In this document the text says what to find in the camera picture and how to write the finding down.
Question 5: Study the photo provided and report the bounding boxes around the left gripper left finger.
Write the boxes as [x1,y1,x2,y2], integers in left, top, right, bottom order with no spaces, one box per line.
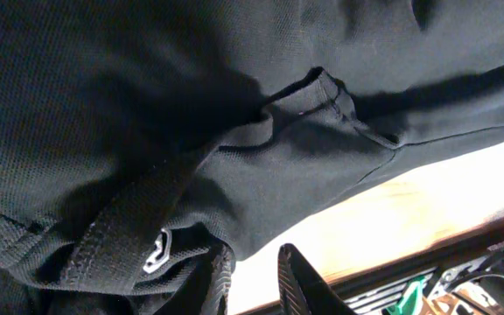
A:
[155,244,234,315]

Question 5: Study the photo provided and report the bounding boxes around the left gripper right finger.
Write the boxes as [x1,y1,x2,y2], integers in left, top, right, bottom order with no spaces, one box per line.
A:
[277,243,356,315]

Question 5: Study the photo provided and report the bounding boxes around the black t-shirt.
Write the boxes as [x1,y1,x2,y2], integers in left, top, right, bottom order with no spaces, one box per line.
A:
[0,0,504,314]

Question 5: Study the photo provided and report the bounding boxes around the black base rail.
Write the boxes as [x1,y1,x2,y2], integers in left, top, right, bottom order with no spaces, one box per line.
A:
[254,219,504,314]

